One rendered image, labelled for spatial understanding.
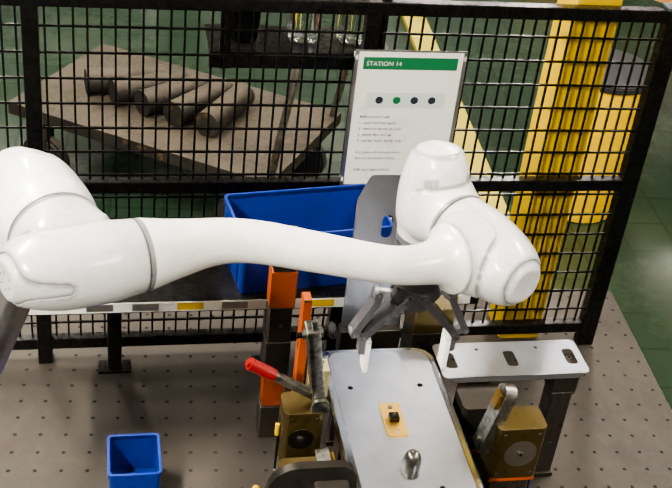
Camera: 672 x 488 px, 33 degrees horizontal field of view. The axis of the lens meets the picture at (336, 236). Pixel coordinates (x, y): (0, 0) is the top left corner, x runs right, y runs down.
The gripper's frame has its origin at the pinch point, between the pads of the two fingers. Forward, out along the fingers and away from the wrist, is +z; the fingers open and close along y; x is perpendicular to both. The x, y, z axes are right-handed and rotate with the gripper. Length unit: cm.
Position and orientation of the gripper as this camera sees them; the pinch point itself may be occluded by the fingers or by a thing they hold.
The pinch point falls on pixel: (403, 361)
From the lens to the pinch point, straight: 193.5
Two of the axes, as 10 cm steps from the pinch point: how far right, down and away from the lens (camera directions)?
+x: -1.8, -5.6, 8.1
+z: -1.0, 8.3, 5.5
